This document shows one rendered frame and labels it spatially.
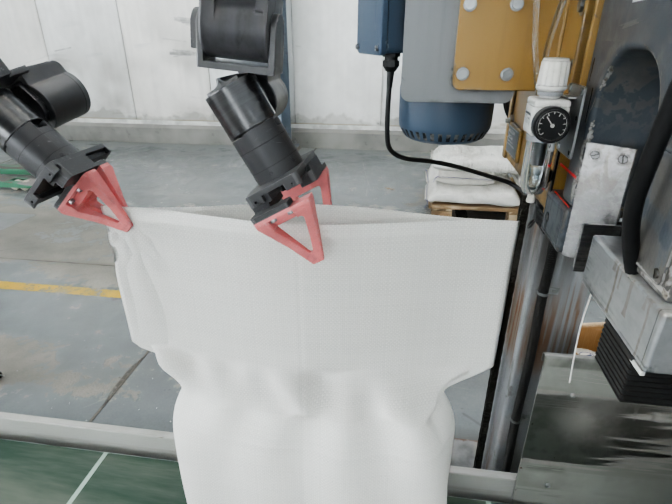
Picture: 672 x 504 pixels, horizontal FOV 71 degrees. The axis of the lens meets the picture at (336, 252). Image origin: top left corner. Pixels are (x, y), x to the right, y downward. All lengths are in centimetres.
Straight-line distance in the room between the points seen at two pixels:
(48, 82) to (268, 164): 31
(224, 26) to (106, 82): 610
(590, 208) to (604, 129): 8
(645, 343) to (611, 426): 62
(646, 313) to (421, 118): 46
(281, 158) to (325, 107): 512
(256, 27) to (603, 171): 38
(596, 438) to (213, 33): 92
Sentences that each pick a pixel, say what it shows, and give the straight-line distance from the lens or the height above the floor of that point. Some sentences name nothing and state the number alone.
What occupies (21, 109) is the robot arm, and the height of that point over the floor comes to 116.
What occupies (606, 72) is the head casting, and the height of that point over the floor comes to 121.
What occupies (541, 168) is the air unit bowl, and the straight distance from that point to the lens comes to 57.
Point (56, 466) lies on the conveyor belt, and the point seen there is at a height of 38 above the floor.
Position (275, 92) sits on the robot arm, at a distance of 56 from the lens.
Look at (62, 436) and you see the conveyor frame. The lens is 135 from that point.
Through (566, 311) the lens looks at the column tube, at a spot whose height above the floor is 76.
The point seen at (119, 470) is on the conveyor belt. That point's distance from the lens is 122.
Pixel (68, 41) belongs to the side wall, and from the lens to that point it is 678.
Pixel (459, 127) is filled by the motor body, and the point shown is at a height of 111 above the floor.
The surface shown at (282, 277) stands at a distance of 55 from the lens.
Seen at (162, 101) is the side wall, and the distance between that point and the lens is 626.
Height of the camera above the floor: 124
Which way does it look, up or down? 25 degrees down
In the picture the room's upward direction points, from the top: straight up
